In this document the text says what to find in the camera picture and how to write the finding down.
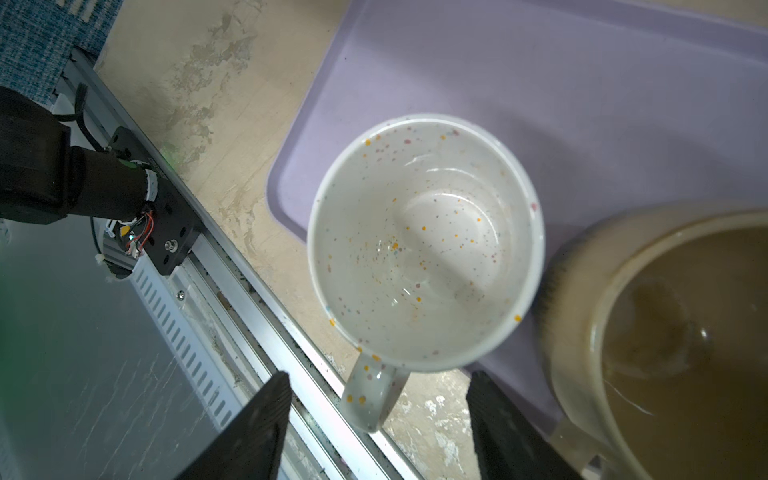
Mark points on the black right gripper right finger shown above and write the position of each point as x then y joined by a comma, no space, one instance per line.
507,446

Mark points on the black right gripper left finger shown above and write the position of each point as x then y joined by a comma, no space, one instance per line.
250,447

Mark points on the beige mug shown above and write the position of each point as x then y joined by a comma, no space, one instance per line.
653,328

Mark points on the white mug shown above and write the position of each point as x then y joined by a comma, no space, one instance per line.
426,246

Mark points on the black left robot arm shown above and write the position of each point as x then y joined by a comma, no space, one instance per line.
51,167

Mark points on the lavender plastic tray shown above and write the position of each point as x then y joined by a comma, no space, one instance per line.
609,105

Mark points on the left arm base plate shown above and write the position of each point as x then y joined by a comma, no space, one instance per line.
176,224

